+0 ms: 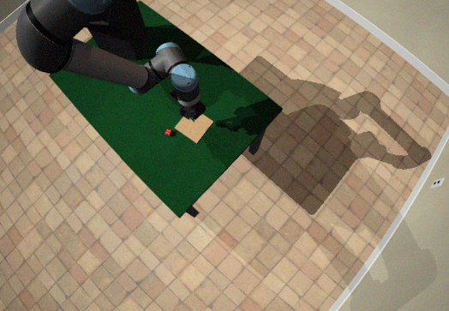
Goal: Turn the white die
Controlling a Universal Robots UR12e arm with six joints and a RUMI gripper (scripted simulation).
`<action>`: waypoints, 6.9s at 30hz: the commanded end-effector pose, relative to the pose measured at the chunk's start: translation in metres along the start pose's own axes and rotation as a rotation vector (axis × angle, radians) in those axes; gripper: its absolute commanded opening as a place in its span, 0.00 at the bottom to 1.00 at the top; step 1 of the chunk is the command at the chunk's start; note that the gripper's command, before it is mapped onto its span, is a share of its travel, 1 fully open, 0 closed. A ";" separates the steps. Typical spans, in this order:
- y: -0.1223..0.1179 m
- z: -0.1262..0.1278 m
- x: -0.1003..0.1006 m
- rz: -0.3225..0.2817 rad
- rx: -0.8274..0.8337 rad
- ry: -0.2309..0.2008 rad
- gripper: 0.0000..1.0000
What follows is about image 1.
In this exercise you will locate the peach flat mat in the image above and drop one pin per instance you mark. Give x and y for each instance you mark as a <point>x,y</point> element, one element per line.
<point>194,130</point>

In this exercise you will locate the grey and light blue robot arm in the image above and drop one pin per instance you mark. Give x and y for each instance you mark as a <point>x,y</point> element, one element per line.
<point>60,20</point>

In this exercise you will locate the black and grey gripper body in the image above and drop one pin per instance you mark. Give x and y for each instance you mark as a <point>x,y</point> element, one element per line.
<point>194,113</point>

